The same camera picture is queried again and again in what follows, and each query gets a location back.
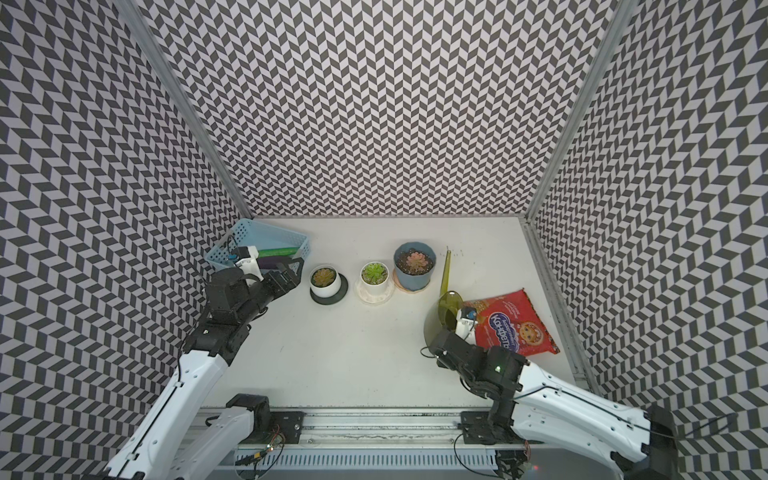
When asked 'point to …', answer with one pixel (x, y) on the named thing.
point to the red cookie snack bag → (510, 320)
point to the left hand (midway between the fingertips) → (292, 269)
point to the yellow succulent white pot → (325, 280)
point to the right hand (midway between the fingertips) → (448, 350)
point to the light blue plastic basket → (271, 240)
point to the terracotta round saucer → (399, 286)
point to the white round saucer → (378, 298)
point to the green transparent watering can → (443, 318)
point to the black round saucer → (332, 299)
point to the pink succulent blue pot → (414, 262)
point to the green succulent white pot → (374, 276)
